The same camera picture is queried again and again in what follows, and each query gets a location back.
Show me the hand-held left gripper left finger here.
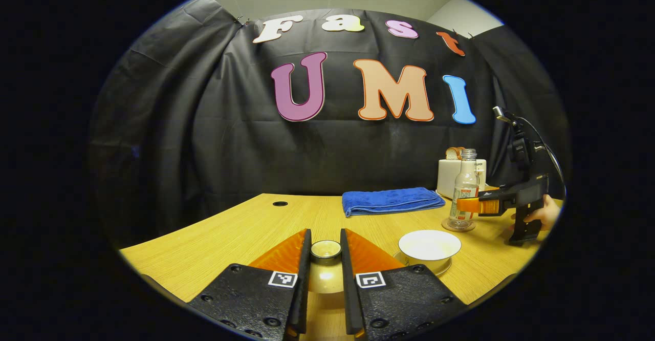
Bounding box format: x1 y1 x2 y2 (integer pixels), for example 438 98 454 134
187 228 312 340

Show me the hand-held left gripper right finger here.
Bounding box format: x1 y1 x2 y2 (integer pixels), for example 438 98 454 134
340 228 469 340

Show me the cream teacup lid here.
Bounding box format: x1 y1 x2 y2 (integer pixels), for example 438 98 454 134
307 240 344 294

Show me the clear water bottle orange label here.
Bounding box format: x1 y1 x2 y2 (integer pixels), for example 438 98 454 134
449 148 480 229

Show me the round brown coaster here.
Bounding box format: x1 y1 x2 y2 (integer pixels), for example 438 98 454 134
442 218 476 232

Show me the cream teacup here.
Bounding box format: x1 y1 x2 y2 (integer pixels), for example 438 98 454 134
398 229 462 271

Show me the cream toaster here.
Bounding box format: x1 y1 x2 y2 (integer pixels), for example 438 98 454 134
437 159 487 200

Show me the blue folded towel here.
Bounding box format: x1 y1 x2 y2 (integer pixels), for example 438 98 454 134
342 187 446 218

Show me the black backdrop cloth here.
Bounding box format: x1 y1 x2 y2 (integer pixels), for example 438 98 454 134
87 0 571 249

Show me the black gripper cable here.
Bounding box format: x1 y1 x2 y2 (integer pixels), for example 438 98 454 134
516 117 567 199

